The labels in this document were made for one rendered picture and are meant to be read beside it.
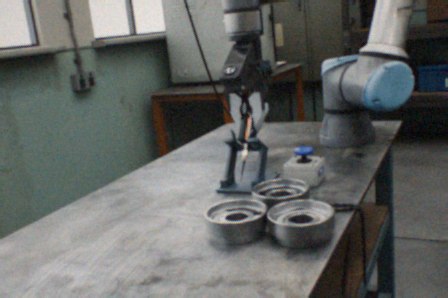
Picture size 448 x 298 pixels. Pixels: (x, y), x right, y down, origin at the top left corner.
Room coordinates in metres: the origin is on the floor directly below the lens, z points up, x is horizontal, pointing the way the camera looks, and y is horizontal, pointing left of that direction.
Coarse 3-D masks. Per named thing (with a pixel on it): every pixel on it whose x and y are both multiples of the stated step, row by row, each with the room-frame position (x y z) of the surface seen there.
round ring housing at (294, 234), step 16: (272, 208) 0.74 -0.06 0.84; (288, 208) 0.75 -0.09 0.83; (304, 208) 0.75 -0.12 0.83; (320, 208) 0.74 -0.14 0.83; (272, 224) 0.69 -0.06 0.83; (288, 224) 0.66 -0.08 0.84; (304, 224) 0.66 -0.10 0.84; (320, 224) 0.66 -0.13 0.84; (288, 240) 0.67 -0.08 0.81; (304, 240) 0.66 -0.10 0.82; (320, 240) 0.67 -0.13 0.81
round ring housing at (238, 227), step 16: (208, 208) 0.77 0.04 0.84; (224, 208) 0.79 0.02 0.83; (256, 208) 0.77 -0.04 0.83; (208, 224) 0.72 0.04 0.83; (224, 224) 0.70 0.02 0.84; (240, 224) 0.69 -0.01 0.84; (256, 224) 0.70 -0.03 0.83; (224, 240) 0.71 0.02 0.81; (240, 240) 0.70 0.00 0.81; (256, 240) 0.71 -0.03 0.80
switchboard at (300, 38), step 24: (312, 0) 4.57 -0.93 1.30; (336, 0) 4.47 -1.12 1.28; (360, 0) 4.39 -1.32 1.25; (288, 24) 4.68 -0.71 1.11; (312, 24) 4.58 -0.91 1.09; (336, 24) 4.47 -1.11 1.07; (360, 24) 4.37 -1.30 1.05; (288, 48) 4.69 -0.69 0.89; (312, 48) 4.58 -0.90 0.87; (336, 48) 4.48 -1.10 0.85; (360, 48) 4.38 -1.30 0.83; (312, 72) 4.60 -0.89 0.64; (312, 96) 4.80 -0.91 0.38
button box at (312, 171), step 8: (296, 160) 0.98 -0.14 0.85; (304, 160) 0.96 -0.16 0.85; (312, 160) 0.97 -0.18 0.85; (320, 160) 0.96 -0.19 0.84; (288, 168) 0.95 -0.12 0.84; (296, 168) 0.94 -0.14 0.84; (304, 168) 0.94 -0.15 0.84; (312, 168) 0.93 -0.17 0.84; (320, 168) 0.95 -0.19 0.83; (288, 176) 0.95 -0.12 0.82; (296, 176) 0.94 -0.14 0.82; (304, 176) 0.94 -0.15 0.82; (312, 176) 0.93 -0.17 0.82; (320, 176) 0.95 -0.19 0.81; (312, 184) 0.93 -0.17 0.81
